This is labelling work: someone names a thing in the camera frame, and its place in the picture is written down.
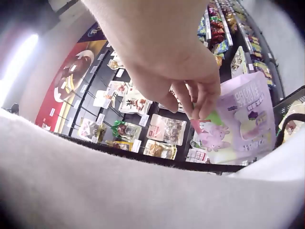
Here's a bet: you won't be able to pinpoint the person's right hand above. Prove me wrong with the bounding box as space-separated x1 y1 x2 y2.
81 0 221 120

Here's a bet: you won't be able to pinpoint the person's right fingers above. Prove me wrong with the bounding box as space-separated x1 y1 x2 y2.
172 80 221 120

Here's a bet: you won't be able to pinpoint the person's right thumb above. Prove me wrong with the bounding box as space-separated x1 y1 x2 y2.
151 88 179 114

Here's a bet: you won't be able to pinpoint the purple cartoon snack packet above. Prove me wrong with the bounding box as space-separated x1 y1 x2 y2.
189 72 279 165

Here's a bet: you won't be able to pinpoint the full shop peg shelf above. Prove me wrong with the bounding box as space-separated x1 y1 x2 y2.
69 41 216 165

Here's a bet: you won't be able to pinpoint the black shopping basket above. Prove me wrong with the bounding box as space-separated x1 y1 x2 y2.
272 85 305 149

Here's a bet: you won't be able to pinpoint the red food poster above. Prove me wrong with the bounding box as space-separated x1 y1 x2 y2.
35 23 113 133

